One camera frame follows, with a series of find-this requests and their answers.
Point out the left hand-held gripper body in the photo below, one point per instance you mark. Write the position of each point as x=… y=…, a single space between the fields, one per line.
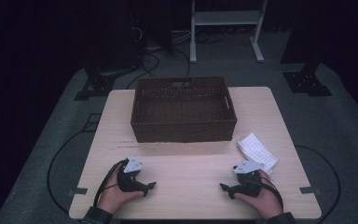
x=127 y=182

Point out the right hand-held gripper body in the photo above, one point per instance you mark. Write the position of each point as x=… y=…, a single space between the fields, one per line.
x=248 y=183

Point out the white waffle cloth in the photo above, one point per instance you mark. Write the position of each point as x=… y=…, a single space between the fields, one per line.
x=254 y=149

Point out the brown wicker basket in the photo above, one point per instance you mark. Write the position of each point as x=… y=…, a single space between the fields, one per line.
x=183 y=130

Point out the person's left hand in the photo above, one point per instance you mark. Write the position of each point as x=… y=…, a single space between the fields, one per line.
x=113 y=196

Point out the person's right hand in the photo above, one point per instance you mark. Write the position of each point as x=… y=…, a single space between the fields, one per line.
x=267 y=202

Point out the grey tape strip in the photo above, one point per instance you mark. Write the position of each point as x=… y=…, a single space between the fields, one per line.
x=310 y=190
x=78 y=191

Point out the black tape square outline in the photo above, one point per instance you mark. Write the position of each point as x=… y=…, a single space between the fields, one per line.
x=84 y=124

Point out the black stand base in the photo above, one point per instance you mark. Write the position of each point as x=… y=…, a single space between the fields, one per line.
x=98 y=85
x=306 y=82

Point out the dark floor equipment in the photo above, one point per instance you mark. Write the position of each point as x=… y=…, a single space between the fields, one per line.
x=121 y=37

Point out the white metal stand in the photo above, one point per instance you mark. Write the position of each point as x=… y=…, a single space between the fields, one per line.
x=227 y=18

